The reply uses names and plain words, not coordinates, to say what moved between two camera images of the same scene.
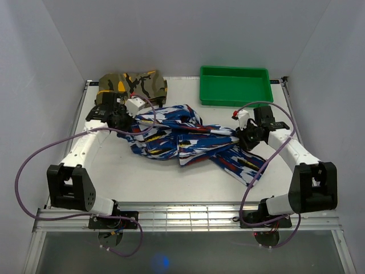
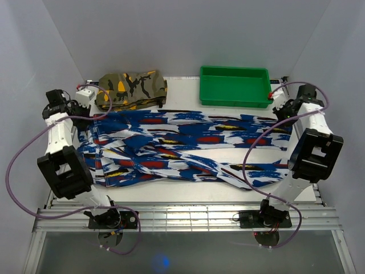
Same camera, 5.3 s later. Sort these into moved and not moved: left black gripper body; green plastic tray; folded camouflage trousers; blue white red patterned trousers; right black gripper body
Moved: left black gripper body; right black gripper body; blue white red patterned trousers
Not moved: folded camouflage trousers; green plastic tray
